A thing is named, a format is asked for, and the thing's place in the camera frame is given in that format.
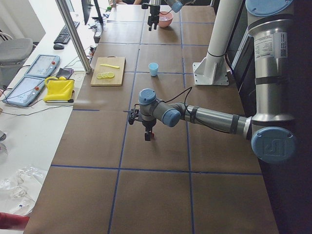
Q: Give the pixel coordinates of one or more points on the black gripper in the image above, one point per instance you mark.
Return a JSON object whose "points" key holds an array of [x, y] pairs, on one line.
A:
{"points": [[153, 10], [148, 124]]}

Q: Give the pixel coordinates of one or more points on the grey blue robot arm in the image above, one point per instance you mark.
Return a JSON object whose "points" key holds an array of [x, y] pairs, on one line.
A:
{"points": [[269, 130], [175, 5]]}

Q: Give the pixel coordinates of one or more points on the light blue plastic cup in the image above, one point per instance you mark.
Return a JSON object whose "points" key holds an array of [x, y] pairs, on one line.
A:
{"points": [[153, 69]]}

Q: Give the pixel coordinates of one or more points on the pink bowl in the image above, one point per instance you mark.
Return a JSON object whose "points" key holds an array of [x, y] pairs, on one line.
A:
{"points": [[165, 23]]}

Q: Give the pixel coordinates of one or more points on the bamboo cutting board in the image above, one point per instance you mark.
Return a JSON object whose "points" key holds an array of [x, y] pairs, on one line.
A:
{"points": [[117, 80]]}

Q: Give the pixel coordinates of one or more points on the yellow plastic knife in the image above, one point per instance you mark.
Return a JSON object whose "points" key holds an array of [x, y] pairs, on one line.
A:
{"points": [[111, 66]]}

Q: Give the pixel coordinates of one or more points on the black keyboard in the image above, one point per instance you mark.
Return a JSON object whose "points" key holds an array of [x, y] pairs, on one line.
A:
{"points": [[63, 36]]}

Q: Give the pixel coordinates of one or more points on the yellow bag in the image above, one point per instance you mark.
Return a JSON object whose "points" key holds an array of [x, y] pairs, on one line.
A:
{"points": [[59, 90]]}

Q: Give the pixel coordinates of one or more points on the black computer mouse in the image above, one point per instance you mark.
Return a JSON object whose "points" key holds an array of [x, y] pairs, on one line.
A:
{"points": [[58, 46]]}

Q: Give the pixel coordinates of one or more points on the dark grey pouch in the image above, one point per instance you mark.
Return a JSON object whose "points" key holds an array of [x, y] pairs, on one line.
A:
{"points": [[65, 72]]}

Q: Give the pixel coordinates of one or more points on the upper teach pendant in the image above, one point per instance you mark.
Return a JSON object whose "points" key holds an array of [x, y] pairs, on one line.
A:
{"points": [[43, 66]]}

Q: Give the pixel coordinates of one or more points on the teach pendant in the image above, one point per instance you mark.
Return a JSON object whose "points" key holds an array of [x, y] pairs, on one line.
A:
{"points": [[25, 91], [43, 66]]}

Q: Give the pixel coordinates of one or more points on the lower teach pendant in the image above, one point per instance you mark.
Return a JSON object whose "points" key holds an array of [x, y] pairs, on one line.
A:
{"points": [[25, 91]]}

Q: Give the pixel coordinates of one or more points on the grey office chair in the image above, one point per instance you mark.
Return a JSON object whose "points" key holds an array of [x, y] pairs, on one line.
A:
{"points": [[13, 54]]}

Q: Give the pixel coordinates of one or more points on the clear plastic bags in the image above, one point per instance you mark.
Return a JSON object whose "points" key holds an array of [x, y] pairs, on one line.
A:
{"points": [[18, 193]]}

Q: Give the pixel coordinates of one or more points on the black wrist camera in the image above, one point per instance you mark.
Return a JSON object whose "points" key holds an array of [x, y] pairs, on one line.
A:
{"points": [[134, 115], [144, 5]]}

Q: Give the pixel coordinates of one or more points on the white camera mast with base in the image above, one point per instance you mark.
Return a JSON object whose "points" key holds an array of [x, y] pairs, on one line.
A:
{"points": [[212, 69]]}

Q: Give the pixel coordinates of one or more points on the aluminium frame post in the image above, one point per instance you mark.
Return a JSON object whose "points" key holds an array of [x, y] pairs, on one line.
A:
{"points": [[65, 13]]}

